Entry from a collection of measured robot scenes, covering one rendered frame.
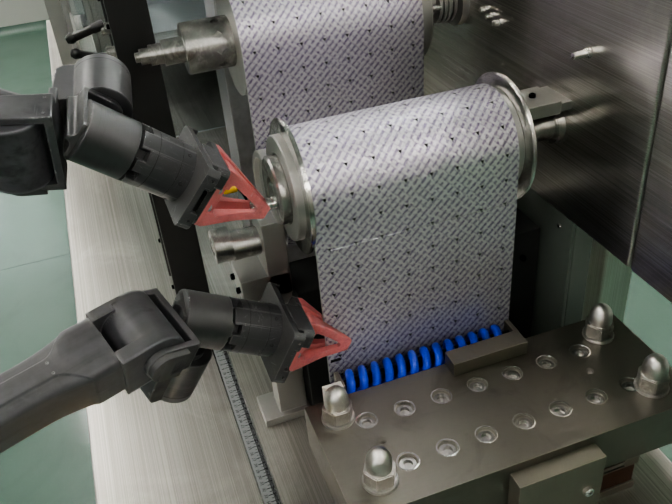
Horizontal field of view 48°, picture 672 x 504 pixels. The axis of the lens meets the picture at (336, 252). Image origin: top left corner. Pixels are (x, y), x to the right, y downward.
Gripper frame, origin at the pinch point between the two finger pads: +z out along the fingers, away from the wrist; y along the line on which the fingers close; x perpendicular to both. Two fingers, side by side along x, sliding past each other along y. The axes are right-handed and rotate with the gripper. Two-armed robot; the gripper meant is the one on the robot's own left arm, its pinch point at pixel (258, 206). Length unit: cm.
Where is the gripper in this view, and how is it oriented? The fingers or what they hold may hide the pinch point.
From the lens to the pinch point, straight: 77.5
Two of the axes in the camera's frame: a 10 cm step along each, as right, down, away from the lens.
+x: 5.5, -7.9, -2.9
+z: 7.5, 3.1, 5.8
